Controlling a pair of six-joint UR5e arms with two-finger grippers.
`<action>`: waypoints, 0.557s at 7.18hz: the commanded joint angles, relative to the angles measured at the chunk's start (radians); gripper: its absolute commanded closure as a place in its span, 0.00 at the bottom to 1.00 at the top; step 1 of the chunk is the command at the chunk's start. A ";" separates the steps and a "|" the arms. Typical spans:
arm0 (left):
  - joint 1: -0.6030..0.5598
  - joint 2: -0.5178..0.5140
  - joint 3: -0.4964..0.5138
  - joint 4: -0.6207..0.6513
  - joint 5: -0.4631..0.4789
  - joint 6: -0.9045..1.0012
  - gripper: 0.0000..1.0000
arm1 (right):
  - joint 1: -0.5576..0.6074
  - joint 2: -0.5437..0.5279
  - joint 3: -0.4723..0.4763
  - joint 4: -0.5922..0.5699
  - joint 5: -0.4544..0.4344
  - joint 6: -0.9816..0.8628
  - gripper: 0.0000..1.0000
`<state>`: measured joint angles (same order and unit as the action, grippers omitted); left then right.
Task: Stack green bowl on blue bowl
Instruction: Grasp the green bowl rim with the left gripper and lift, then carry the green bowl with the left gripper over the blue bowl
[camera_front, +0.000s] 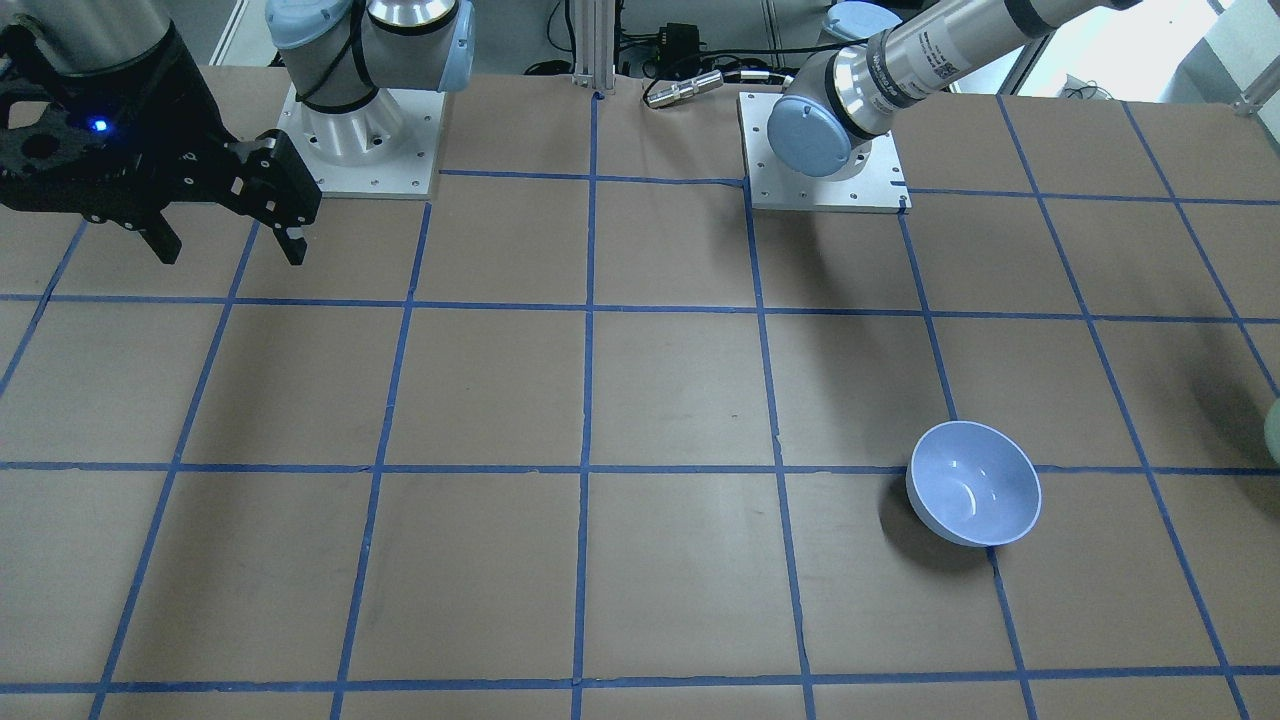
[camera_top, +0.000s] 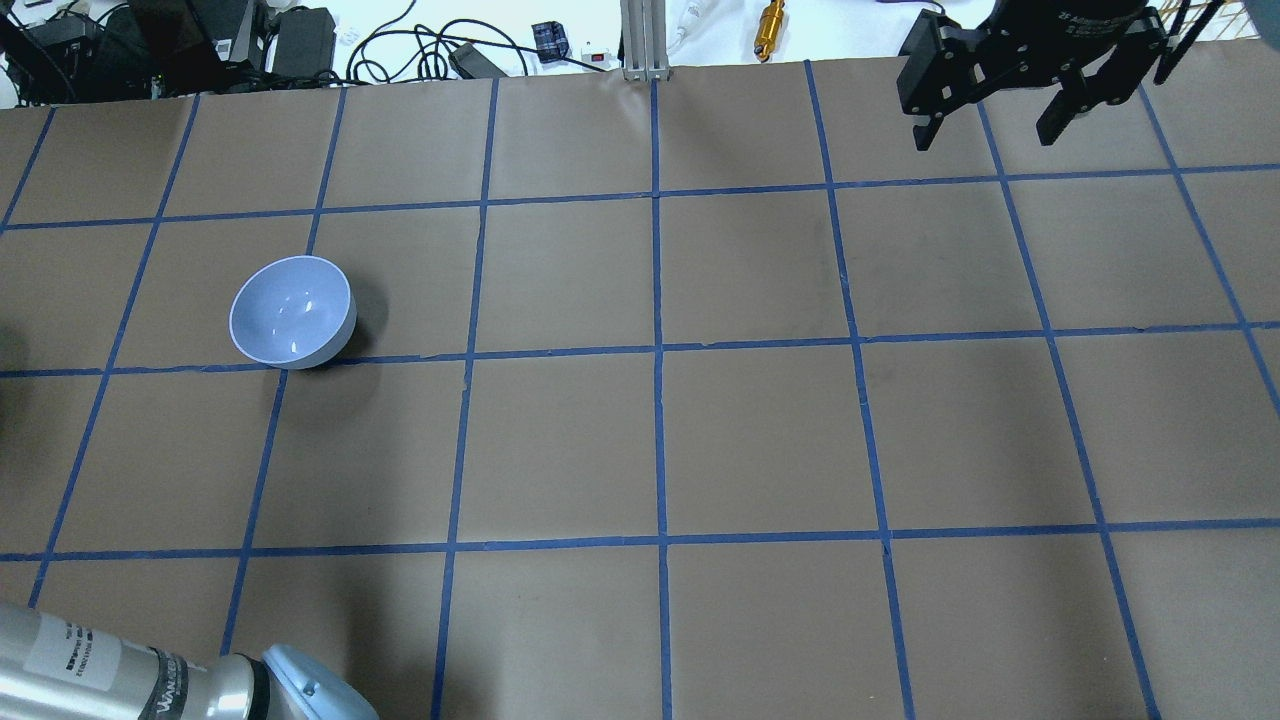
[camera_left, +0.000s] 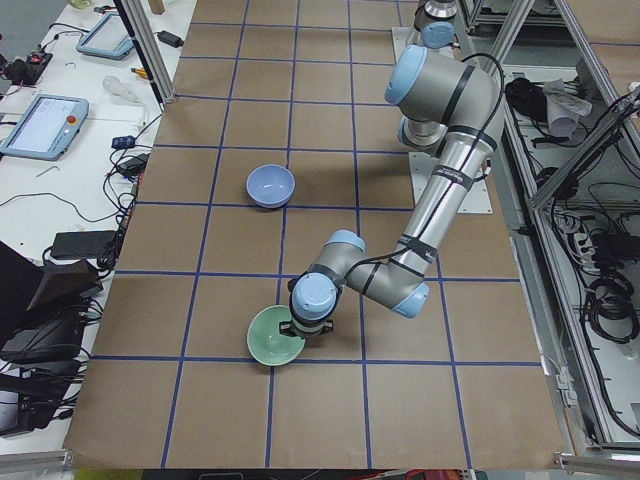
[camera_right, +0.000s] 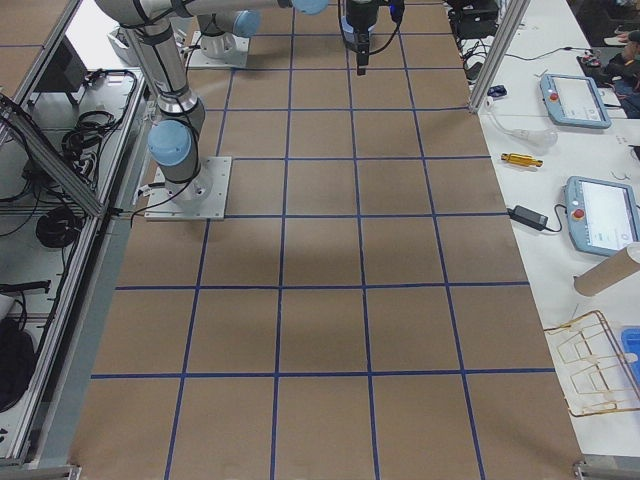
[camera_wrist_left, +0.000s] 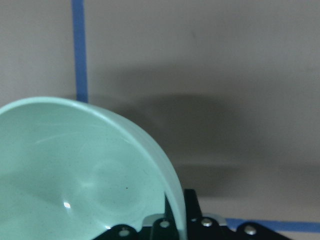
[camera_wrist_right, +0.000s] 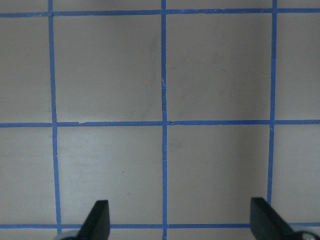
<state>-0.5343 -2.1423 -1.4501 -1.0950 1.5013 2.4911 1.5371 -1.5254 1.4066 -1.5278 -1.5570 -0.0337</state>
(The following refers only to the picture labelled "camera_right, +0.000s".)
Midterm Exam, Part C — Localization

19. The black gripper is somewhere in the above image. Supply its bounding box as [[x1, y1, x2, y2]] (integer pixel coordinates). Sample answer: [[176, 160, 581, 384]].
[[338, 0, 378, 76]]

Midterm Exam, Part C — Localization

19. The small blue black device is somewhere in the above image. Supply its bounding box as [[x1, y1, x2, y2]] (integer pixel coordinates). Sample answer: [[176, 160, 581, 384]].
[[487, 85, 508, 98]]

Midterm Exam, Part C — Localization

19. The far teach pendant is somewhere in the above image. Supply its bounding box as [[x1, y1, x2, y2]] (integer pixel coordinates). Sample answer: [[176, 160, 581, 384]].
[[539, 74, 611, 130]]

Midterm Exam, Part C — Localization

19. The teach pendant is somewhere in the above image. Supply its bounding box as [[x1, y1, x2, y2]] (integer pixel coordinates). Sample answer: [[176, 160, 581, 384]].
[[539, 74, 611, 130], [564, 176, 639, 256]]

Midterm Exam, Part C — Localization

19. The black power adapter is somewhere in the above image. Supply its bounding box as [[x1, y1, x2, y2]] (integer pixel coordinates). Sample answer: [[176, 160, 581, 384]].
[[507, 205, 548, 231]]

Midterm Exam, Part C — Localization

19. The near teach pendant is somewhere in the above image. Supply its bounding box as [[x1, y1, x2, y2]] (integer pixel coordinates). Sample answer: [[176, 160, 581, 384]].
[[564, 176, 639, 256]]

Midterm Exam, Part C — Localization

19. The cardboard tube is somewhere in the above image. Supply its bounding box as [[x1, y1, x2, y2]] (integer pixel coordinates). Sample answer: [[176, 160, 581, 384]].
[[573, 242, 639, 297]]

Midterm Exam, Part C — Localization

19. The blue plastic bin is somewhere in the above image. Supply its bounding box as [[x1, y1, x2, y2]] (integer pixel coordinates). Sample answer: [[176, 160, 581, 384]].
[[621, 327, 640, 390]]

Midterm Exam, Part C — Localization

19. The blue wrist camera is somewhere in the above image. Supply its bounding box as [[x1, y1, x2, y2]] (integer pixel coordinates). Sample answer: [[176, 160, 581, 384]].
[[388, 0, 405, 25]]

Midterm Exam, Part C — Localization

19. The aluminium frame post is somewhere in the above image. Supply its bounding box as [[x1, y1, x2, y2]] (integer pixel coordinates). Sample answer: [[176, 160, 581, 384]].
[[468, 0, 530, 113]]

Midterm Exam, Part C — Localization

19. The black coiled cable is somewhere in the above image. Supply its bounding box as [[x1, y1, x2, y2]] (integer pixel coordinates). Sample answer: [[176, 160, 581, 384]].
[[35, 205, 81, 249]]

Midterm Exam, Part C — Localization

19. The gold wire rack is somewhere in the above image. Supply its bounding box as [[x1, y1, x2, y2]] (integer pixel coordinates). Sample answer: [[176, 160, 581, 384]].
[[544, 310, 639, 418]]

